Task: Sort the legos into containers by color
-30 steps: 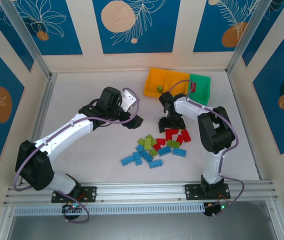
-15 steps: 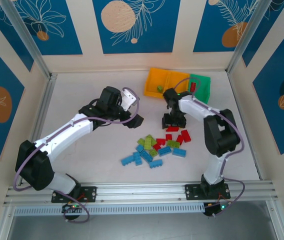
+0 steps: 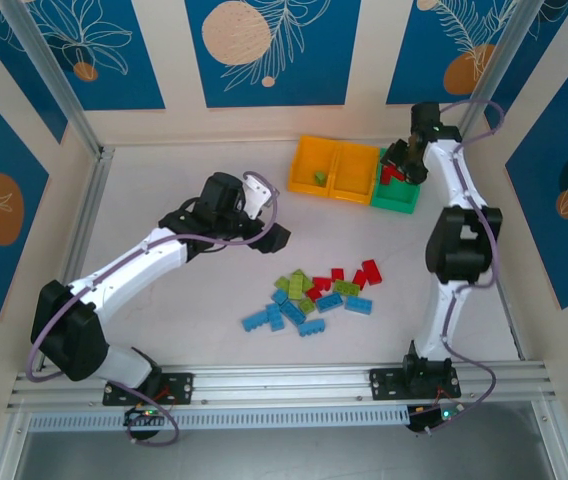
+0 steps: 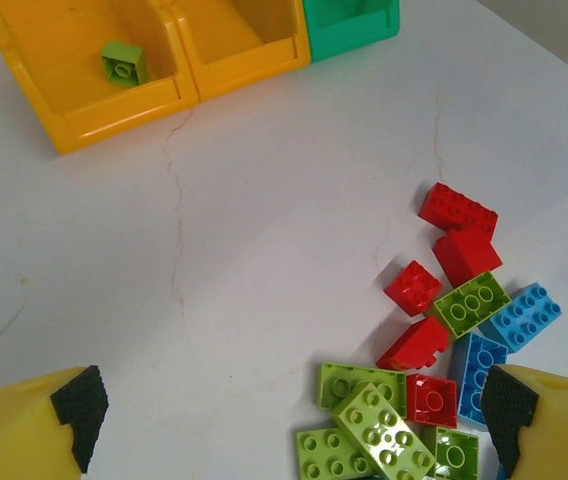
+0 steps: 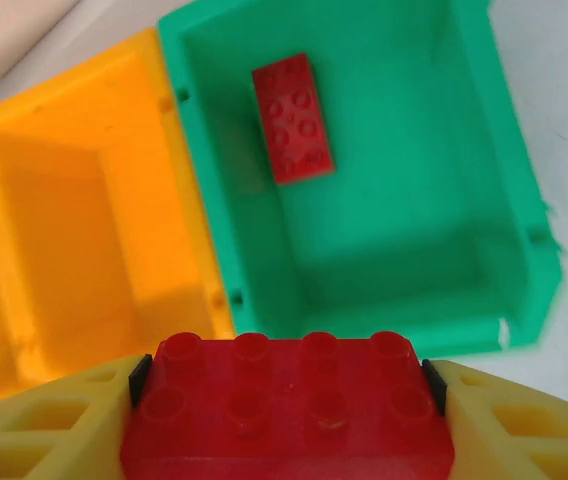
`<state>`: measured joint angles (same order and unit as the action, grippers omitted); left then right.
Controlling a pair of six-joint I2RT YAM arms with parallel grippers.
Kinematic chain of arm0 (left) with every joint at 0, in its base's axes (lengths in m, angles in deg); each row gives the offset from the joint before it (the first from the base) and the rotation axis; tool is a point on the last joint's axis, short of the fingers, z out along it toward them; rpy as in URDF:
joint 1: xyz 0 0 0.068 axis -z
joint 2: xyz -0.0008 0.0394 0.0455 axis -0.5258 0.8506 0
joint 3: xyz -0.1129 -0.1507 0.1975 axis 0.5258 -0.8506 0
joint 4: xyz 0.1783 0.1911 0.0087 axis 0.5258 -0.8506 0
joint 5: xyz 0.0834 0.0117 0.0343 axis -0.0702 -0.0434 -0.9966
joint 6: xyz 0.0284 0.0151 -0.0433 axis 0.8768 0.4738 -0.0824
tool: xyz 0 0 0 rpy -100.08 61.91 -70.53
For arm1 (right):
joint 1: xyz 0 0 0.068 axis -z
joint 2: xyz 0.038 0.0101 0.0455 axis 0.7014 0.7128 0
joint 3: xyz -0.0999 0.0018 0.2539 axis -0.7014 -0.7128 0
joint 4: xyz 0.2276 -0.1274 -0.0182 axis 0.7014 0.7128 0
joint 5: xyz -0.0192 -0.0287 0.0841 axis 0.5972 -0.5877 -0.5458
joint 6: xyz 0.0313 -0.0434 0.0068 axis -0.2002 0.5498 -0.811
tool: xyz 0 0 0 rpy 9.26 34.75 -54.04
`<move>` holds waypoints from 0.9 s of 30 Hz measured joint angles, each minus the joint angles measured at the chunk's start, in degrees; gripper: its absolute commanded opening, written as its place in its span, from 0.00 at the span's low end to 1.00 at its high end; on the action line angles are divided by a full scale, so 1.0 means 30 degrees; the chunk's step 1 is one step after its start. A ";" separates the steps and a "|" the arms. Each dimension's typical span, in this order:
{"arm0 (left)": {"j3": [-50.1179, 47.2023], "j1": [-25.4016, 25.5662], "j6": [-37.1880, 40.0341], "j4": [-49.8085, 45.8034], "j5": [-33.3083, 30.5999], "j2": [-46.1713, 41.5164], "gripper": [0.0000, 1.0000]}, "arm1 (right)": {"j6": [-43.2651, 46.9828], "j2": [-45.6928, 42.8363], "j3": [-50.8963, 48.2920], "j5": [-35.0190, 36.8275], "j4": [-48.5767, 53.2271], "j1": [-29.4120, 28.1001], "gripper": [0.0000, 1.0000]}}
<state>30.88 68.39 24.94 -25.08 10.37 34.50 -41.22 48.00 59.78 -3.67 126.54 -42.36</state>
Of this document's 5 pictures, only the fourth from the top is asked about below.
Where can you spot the light blue long lego brick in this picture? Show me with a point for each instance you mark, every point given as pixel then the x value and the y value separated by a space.
pixel 529 315

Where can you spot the red long lego brick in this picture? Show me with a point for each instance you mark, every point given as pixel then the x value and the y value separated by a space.
pixel 456 205

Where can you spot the green plastic bin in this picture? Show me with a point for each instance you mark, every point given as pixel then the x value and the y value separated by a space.
pixel 349 40

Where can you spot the yellow plastic bin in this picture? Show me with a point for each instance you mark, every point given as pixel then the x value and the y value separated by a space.
pixel 114 115
pixel 244 75

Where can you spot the red square lego brick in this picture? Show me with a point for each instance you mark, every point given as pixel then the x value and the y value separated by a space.
pixel 413 289
pixel 431 400

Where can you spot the green long lego brick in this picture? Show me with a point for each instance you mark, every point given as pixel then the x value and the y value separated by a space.
pixel 384 430
pixel 339 385
pixel 471 304
pixel 324 452

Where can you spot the green square lego brick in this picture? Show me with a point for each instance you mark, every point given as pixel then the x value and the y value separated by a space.
pixel 124 65
pixel 456 455

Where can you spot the red sloped lego brick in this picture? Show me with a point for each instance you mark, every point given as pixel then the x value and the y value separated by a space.
pixel 414 342

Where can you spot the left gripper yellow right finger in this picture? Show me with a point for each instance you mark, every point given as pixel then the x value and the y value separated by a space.
pixel 559 430

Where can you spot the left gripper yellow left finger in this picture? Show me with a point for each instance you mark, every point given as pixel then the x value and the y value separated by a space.
pixel 9 430

